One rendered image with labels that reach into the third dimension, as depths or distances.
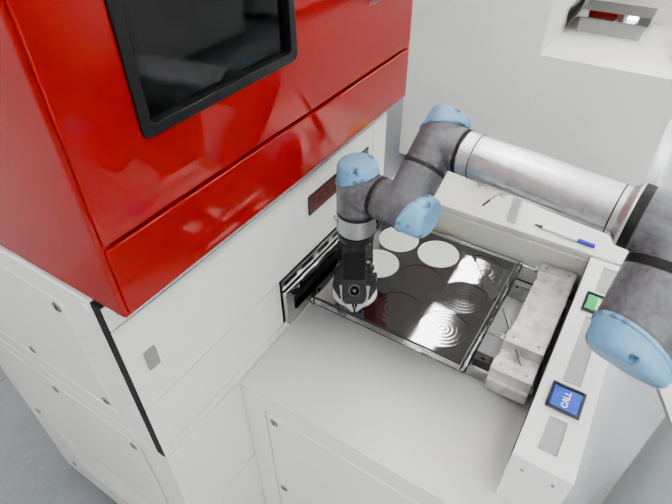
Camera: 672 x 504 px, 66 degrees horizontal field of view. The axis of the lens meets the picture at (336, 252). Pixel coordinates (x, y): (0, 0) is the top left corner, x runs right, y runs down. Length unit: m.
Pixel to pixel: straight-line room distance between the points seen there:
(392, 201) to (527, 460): 0.46
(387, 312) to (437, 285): 0.15
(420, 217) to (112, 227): 0.46
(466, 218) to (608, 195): 0.58
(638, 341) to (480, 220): 0.65
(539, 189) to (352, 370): 0.55
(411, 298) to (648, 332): 0.55
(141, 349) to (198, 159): 0.31
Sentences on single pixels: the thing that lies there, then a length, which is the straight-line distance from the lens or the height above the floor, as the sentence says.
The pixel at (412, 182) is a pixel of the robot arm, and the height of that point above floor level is 1.26.
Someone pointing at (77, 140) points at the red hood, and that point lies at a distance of 0.60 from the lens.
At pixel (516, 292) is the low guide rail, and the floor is 0.84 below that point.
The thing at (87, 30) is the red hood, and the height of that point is 1.57.
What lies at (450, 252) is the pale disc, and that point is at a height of 0.90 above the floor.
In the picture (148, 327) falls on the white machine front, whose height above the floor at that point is 1.13.
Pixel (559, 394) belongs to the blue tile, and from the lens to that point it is 0.99.
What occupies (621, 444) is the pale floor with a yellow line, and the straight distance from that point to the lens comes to 2.21.
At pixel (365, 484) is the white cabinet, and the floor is 0.71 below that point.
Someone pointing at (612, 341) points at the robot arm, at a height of 1.20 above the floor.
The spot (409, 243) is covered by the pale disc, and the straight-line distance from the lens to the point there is 1.31.
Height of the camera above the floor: 1.73
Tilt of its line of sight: 41 degrees down
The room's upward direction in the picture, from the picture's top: 1 degrees counter-clockwise
